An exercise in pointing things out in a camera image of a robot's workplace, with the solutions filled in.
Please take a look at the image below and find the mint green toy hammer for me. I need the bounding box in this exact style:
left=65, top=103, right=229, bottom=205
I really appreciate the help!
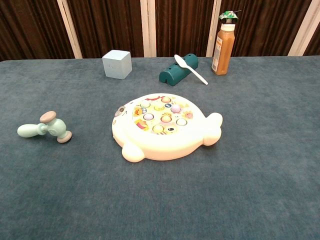
left=16, top=110, right=73, bottom=144

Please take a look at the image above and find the white fish-shaped whack-a-mole toy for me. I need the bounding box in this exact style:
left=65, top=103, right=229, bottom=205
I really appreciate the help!
left=111, top=92, right=224, bottom=164

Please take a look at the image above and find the teal half-cylinder block with holes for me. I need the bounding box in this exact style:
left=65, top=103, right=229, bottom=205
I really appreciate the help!
left=158, top=52, right=200, bottom=87

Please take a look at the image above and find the white plastic spoon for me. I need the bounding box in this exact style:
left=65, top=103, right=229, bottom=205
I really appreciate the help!
left=173, top=54, right=209, bottom=86

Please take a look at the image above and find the light blue cube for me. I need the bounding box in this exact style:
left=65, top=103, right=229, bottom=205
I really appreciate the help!
left=101, top=49, right=133, bottom=80

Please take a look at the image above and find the orange juice bottle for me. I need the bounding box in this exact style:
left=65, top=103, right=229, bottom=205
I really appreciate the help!
left=211, top=22, right=236, bottom=76

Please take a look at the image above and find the dark brown pleated curtain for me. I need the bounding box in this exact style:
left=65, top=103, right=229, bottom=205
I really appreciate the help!
left=0, top=0, right=320, bottom=62

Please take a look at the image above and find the blue felt table cover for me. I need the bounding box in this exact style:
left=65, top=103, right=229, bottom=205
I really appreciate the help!
left=0, top=55, right=320, bottom=240

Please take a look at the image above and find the crumpled green foil wrapper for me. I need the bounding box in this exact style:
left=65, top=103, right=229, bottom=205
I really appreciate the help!
left=218, top=9, right=242, bottom=25

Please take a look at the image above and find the white frame post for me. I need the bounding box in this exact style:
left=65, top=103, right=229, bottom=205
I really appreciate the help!
left=287, top=0, right=320, bottom=57
left=205, top=0, right=222, bottom=58
left=139, top=0, right=157, bottom=58
left=56, top=0, right=84, bottom=60

